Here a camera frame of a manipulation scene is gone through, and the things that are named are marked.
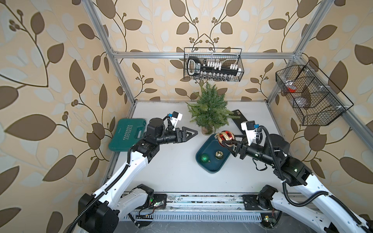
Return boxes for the black wire basket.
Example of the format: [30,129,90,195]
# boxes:
[184,47,244,82]
[275,60,354,126]

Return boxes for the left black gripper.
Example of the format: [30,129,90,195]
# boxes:
[154,128,196,146]

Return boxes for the black flat box yellow label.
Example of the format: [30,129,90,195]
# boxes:
[232,109,248,133]

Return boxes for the right black wire basket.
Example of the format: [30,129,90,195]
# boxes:
[275,60,354,126]

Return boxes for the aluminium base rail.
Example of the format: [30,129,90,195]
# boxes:
[87,191,324,222]

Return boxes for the green glitter bauble ornament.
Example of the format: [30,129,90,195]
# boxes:
[200,153,210,164]

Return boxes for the green plastic tool case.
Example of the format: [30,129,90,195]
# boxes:
[108,118,146,152]

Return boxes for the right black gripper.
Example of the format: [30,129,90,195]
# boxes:
[223,134,277,168]

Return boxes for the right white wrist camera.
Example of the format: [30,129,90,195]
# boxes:
[241,121,260,146]

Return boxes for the red gold striped ornament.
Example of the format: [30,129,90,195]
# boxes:
[215,131,234,147]

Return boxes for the teal plastic tray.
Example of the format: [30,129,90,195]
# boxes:
[195,135,231,174]

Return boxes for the black socket tool set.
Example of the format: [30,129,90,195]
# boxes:
[185,56,244,76]

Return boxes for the small green christmas tree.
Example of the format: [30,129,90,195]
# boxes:
[187,83,239,135]

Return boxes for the back black wire basket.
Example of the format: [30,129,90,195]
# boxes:
[184,47,244,82]

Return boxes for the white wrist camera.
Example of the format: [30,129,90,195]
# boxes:
[167,111,183,128]
[241,121,260,146]

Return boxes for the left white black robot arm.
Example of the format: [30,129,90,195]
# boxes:
[67,116,198,233]

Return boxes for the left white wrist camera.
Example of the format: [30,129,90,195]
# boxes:
[167,111,183,128]

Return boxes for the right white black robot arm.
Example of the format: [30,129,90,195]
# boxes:
[216,131,373,233]

